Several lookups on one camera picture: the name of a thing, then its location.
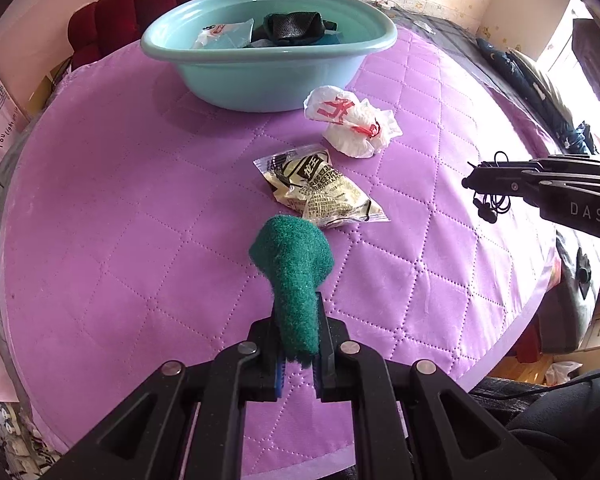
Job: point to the black work glove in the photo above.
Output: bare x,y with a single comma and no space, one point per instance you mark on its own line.
295,27

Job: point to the dark plaid trousers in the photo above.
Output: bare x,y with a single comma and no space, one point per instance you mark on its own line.
500,395

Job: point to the purple quilted table cover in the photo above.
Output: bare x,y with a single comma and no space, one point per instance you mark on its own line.
105,210

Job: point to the beige pillow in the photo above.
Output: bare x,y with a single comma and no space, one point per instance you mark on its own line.
545,85

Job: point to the red velvet sofa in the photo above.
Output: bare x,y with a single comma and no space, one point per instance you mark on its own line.
115,5

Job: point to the dark jacket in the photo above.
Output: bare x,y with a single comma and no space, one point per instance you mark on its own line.
570,435

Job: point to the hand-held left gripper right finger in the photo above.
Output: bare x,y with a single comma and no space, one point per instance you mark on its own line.
317,375

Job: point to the beige clear packet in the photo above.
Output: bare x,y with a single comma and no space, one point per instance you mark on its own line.
320,195

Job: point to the dark cabinet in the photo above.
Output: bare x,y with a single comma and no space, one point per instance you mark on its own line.
597,60

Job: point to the white plastic bag red print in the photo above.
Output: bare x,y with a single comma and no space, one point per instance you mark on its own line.
350,135

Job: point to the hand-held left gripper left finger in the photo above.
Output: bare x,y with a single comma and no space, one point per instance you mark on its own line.
280,380

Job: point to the teal plastic basin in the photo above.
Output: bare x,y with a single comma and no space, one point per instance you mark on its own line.
260,85

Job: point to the white snack packet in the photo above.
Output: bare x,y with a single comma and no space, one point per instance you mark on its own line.
220,35

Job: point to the dark grey bed blanket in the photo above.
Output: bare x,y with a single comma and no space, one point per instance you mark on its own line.
480,70

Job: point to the cartoon printed cloth pile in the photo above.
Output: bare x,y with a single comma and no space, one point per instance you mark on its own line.
5,435

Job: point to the dark blue pillow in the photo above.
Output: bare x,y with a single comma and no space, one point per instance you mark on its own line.
520,75

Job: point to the brown cardboard box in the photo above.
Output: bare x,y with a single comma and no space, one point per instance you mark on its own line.
50,85

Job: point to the green scouring pad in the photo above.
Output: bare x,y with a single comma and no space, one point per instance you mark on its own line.
295,270

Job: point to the grey fabric bag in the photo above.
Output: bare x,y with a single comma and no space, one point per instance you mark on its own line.
565,310

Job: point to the black earphones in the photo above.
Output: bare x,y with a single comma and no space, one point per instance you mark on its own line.
487,215

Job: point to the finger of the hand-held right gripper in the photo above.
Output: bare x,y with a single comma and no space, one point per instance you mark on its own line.
500,181
570,166

